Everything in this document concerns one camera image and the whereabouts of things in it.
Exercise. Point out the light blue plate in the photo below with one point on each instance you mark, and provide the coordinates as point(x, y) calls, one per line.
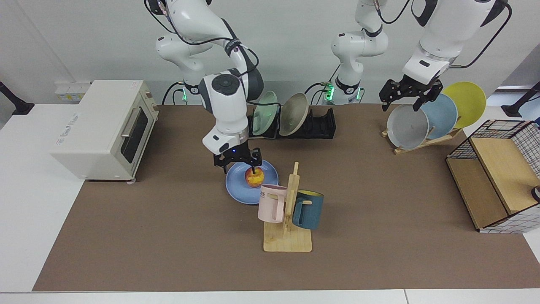
point(441, 116)

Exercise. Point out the beige plate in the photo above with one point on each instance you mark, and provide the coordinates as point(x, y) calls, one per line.
point(293, 114)

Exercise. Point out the red yellow apple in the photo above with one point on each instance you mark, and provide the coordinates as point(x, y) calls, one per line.
point(254, 179)

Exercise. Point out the small dark round object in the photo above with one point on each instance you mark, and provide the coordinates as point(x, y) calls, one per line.
point(536, 194)

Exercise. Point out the wooden cup stand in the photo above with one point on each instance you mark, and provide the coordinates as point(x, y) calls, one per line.
point(287, 242)

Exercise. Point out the yellow plate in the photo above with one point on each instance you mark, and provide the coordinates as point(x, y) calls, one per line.
point(466, 103)

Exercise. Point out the pale toaster oven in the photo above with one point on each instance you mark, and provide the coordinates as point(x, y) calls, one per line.
point(97, 126)

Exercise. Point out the teal mug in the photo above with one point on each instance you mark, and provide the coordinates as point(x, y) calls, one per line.
point(310, 211)

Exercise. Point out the black dish rack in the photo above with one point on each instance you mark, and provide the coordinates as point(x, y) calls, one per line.
point(320, 126)

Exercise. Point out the grey plate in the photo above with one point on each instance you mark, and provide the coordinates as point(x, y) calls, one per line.
point(407, 128)

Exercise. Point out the wooden plate rack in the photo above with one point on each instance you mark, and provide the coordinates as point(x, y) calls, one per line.
point(397, 150)

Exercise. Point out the brown table cloth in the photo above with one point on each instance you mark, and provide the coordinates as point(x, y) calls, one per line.
point(168, 245)

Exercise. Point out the black stand foot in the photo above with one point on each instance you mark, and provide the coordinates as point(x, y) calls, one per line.
point(21, 107)
point(512, 110)

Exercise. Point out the green plate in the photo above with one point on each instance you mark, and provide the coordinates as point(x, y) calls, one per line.
point(268, 120)

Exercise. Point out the pink mug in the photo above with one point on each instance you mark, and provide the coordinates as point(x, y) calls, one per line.
point(270, 202)

